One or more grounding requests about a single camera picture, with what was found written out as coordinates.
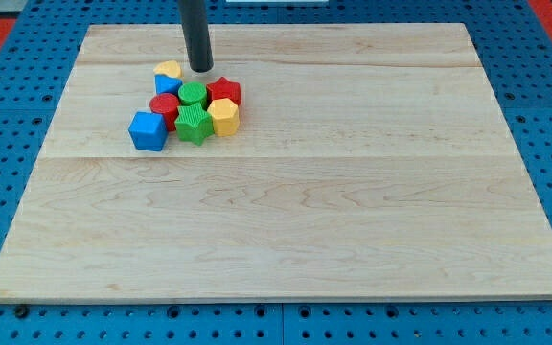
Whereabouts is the red star block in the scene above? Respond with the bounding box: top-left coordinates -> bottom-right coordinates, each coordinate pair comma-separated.
206,77 -> 242,105

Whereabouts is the blue cube block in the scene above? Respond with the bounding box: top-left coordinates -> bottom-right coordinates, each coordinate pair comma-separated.
128,112 -> 168,151

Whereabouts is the yellow hexagon block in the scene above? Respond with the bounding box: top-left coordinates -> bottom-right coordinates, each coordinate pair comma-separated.
208,98 -> 240,137

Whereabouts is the blue pentagon block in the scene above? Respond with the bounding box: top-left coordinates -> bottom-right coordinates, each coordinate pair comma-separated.
154,75 -> 183,96

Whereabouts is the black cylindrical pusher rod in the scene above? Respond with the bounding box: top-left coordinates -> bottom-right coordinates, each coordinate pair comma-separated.
178,0 -> 214,73

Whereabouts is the light wooden board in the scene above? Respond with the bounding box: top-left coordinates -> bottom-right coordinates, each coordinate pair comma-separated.
0,23 -> 552,305

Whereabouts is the yellow heart block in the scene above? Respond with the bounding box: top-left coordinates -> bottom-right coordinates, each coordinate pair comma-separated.
153,60 -> 184,79

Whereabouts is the red cylinder block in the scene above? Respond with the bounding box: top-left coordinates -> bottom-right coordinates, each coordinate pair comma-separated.
149,93 -> 180,131

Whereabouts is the green cylinder block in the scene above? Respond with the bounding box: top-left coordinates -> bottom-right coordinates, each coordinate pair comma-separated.
178,81 -> 208,109

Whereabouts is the green star block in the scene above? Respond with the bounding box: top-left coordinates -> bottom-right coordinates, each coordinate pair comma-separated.
174,103 -> 214,146

